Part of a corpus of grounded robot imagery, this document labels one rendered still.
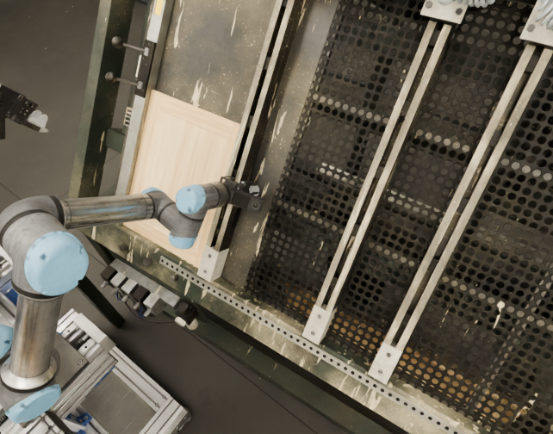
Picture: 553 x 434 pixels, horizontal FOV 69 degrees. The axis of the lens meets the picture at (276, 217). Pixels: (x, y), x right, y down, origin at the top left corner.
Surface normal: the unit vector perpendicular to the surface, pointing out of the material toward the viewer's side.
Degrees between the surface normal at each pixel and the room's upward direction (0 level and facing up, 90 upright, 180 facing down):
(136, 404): 0
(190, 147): 50
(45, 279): 84
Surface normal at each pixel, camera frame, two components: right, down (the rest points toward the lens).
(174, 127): -0.43, 0.15
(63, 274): 0.78, 0.41
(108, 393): -0.04, -0.59
